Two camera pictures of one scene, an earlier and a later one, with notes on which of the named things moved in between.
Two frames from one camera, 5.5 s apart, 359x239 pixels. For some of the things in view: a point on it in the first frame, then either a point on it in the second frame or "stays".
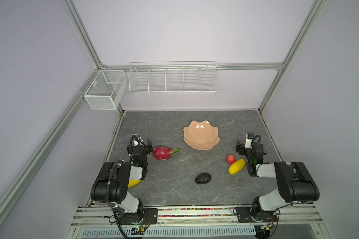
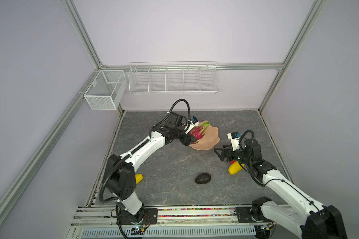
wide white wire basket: [176, 77] stays
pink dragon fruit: [163, 153] to [198, 133]
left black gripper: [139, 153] to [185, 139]
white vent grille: [213, 233] stays
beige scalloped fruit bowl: [201, 136] stays
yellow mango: [236, 166] stays
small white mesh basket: [105, 92] stays
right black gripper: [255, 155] to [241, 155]
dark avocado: [203, 178] stays
